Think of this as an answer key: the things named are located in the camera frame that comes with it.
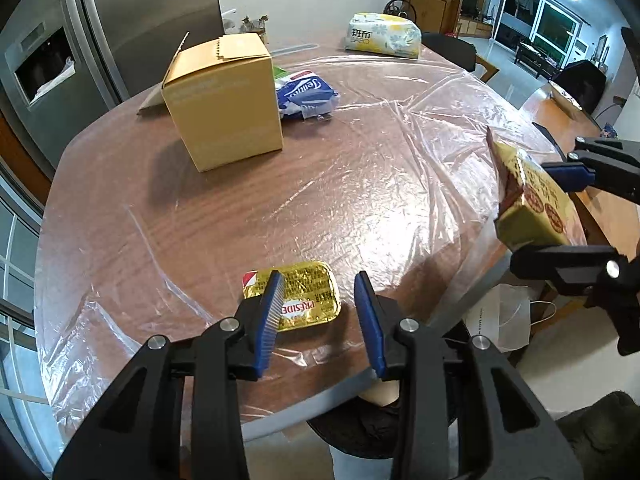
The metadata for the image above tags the dark coffee table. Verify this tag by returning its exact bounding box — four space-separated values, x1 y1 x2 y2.
515 41 558 80

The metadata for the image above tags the gold foil butter tub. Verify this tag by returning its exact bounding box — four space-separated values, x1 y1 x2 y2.
242 260 343 333

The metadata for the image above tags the stainless steel refrigerator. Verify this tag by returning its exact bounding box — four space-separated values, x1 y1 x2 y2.
0 0 226 171

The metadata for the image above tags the black standing fan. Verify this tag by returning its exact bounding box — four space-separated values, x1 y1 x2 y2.
382 0 418 23

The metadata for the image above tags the black remote control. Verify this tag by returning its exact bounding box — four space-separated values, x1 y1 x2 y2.
532 121 568 158

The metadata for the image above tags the patterned tissue box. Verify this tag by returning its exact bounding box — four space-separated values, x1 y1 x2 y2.
550 81 583 113

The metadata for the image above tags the white paper bag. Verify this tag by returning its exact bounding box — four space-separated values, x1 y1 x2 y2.
462 284 556 353

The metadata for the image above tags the person's leg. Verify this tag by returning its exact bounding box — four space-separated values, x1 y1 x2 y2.
357 380 401 406

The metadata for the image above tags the floral tissue pack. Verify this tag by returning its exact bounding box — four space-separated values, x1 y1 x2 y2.
344 12 423 59

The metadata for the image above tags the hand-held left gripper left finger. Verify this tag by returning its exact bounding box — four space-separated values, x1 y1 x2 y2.
52 270 286 480

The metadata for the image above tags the large window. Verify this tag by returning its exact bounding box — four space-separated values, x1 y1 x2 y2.
492 0 583 58

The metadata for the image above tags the open cardboard box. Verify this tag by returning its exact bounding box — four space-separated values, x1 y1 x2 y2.
137 31 285 173

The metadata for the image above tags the blue white packet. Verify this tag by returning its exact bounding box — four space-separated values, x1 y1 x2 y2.
274 69 342 122

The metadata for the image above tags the gold snack packet red edge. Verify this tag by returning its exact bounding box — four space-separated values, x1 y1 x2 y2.
486 126 583 251

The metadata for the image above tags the wooden dining table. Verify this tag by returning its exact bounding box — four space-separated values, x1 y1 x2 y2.
520 82 608 246

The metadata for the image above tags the dark grey cushion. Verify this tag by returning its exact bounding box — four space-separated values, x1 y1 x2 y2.
555 390 640 480

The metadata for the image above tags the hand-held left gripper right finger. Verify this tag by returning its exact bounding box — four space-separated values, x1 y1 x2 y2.
354 271 586 480

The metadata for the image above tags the wooden chair black cushion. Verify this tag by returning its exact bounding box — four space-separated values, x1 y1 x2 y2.
422 31 501 83

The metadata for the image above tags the glass balcony door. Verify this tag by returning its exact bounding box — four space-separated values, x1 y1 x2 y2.
0 110 56 461

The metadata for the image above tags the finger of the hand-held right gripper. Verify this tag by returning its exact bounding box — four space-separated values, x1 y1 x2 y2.
542 136 640 207
510 242 640 356

